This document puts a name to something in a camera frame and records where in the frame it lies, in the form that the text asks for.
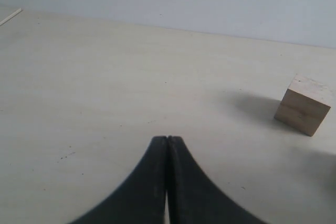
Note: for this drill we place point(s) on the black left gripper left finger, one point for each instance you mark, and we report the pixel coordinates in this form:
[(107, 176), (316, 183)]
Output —
[(141, 197)]

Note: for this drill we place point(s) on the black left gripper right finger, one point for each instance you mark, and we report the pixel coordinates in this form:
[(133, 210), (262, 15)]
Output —
[(192, 196)]

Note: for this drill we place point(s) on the second largest wooden cube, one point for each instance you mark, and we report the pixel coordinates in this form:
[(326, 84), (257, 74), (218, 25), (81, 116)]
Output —
[(305, 105)]

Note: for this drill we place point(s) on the white strip at table edge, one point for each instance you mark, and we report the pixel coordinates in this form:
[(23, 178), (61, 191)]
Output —
[(13, 14)]

